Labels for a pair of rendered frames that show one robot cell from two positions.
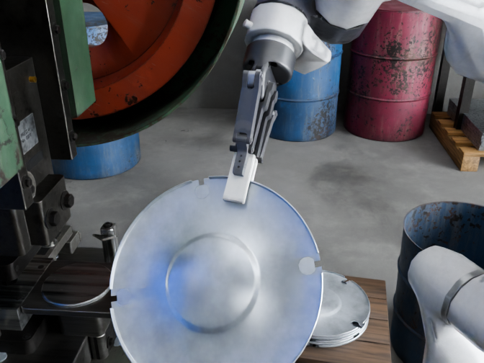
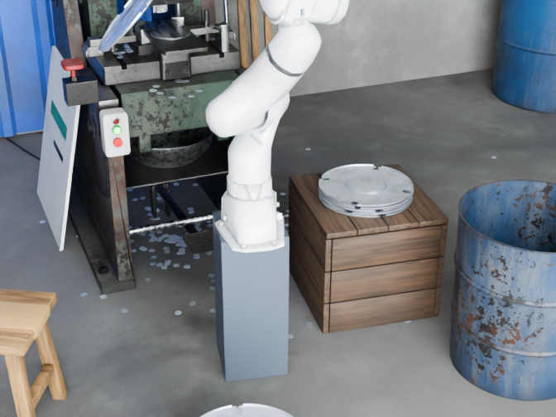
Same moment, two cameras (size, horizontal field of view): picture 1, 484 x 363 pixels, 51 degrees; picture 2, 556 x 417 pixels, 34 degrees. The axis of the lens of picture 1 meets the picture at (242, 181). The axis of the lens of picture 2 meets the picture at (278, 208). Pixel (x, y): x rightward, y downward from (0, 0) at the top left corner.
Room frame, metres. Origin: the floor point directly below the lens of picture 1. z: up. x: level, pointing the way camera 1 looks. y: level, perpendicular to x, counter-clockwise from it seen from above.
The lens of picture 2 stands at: (-0.20, -2.31, 1.60)
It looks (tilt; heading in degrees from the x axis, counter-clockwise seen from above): 28 degrees down; 63
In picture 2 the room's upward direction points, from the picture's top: straight up
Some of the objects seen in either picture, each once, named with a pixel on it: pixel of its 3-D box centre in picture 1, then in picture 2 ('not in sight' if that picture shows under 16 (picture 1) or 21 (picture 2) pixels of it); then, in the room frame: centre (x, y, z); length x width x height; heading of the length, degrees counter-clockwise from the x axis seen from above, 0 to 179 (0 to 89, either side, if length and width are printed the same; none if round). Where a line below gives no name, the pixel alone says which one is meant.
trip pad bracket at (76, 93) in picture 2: not in sight; (83, 106); (0.41, 0.22, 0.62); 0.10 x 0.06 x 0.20; 175
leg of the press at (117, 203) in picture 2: not in sight; (79, 114); (0.49, 0.58, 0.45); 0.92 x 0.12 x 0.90; 85
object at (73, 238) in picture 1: (50, 240); (209, 25); (0.91, 0.41, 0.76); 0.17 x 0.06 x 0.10; 175
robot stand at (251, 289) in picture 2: not in sight; (251, 294); (0.68, -0.39, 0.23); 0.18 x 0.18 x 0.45; 75
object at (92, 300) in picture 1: (108, 312); (175, 57); (0.73, 0.25, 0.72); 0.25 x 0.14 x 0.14; 85
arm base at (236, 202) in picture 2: not in sight; (252, 207); (0.67, -0.43, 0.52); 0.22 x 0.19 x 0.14; 75
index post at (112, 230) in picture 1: (109, 242); (223, 36); (0.91, 0.28, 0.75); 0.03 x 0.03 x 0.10; 85
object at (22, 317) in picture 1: (14, 290); (160, 30); (0.74, 0.42, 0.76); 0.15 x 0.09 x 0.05; 175
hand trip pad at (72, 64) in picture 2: not in sight; (73, 74); (0.39, 0.22, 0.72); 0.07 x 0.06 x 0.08; 85
